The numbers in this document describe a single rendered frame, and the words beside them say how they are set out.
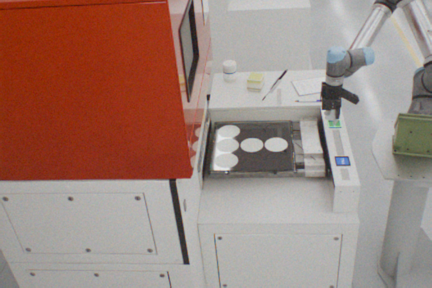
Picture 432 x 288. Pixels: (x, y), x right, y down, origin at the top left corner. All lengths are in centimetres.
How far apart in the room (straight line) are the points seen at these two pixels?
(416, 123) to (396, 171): 22
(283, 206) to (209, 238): 32
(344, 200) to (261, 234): 35
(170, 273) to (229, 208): 35
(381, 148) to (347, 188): 47
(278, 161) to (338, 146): 26
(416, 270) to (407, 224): 42
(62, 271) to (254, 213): 76
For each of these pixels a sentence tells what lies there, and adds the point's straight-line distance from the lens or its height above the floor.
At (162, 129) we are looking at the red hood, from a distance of 141.
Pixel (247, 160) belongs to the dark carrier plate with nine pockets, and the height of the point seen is 90.
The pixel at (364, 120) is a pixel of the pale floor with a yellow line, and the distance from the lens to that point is 395.
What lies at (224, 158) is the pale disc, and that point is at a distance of 210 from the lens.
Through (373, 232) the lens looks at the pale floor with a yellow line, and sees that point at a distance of 306.
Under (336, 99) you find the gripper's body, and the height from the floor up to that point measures 111.
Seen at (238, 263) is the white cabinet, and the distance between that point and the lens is 210.
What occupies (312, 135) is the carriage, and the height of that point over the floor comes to 88.
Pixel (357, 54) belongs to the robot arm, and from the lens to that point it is 203.
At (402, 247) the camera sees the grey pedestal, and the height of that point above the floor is 25.
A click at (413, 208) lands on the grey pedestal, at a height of 52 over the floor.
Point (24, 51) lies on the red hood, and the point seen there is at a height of 168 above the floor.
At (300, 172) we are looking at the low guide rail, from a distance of 210.
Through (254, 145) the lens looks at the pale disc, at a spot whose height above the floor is 90.
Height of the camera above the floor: 221
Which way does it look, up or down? 35 degrees down
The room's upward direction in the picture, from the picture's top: 6 degrees counter-clockwise
